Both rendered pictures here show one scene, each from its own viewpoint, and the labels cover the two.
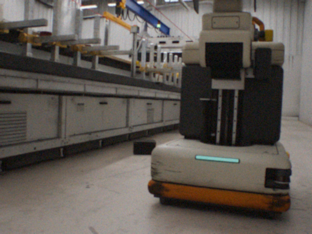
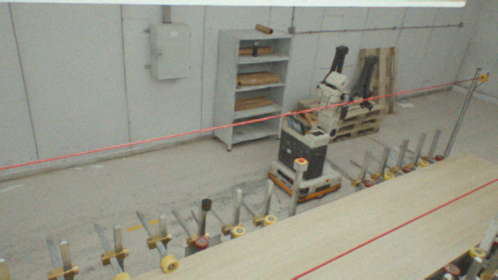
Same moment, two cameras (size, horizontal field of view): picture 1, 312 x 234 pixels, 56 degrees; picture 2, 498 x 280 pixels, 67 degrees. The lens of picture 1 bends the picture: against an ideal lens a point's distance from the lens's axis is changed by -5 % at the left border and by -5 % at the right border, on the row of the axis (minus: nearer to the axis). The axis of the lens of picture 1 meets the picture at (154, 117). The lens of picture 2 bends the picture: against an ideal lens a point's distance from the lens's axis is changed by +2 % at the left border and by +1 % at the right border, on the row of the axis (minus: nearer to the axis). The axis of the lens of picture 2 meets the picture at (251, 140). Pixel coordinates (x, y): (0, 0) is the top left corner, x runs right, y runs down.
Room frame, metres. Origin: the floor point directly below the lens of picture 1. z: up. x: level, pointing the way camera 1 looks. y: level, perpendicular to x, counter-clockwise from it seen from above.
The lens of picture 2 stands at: (5.15, 1.20, 2.49)
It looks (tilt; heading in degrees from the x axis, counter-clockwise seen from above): 27 degrees down; 214
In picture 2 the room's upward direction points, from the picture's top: 6 degrees clockwise
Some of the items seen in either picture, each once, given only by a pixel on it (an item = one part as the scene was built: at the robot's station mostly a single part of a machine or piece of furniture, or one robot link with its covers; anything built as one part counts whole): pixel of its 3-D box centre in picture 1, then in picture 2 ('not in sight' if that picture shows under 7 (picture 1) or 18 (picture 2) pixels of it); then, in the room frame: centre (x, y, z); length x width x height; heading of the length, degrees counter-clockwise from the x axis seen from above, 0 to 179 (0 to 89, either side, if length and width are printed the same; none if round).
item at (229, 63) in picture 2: not in sight; (251, 89); (1.09, -1.62, 0.78); 0.90 x 0.45 x 1.55; 160
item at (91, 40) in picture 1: (69, 42); (387, 166); (1.91, 0.55, 0.83); 0.43 x 0.03 x 0.04; 70
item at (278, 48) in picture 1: (231, 85); (304, 144); (1.67, -0.41, 0.59); 0.55 x 0.34 x 0.83; 70
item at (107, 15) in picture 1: (119, 21); not in sight; (8.52, 1.08, 2.65); 1.71 x 0.09 x 0.32; 160
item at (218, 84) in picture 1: (240, 62); not in sight; (1.40, -0.38, 0.68); 0.28 x 0.27 x 0.25; 70
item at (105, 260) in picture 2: not in sight; (114, 255); (4.28, -0.20, 0.95); 0.14 x 0.06 x 0.05; 160
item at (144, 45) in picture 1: (143, 61); (265, 208); (3.32, 0.14, 0.90); 0.04 x 0.04 x 0.48; 70
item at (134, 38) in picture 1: (133, 55); (295, 195); (3.07, 0.23, 0.93); 0.05 x 0.05 x 0.45; 70
